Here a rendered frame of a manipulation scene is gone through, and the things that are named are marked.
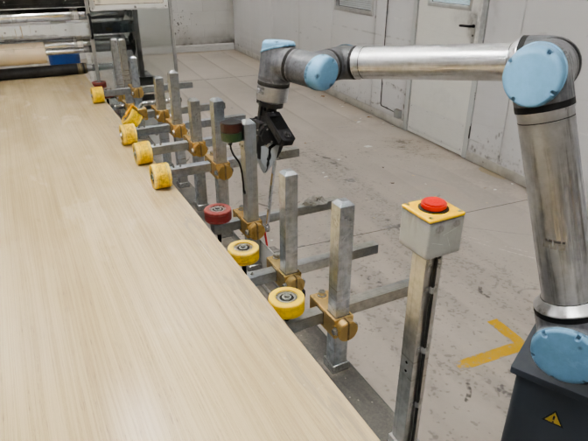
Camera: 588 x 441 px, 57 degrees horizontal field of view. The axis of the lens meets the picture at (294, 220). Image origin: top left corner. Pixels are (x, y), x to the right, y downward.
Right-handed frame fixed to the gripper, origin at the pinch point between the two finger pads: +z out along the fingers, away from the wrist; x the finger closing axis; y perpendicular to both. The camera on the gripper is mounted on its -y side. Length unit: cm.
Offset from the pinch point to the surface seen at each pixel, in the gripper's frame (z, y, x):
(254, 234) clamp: 16.4, -8.2, 6.7
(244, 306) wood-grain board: 11, -46, 31
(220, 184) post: 12.3, 19.7, 4.5
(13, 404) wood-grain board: 17, -50, 76
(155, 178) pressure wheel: 10.3, 24.0, 25.0
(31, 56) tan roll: 15, 230, 26
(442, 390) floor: 89, -31, -77
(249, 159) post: -5.3, -4.1, 8.6
